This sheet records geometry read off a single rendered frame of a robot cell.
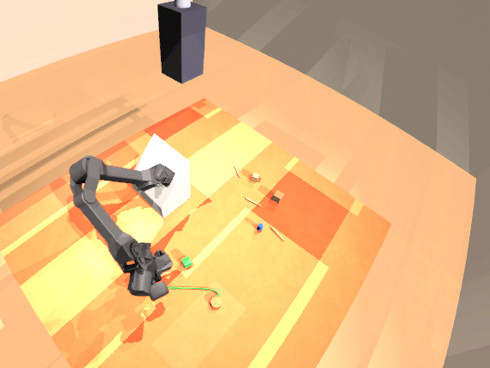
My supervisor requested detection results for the green wooden block with hole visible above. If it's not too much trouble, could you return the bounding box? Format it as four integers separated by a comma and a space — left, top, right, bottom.
181, 256, 193, 269

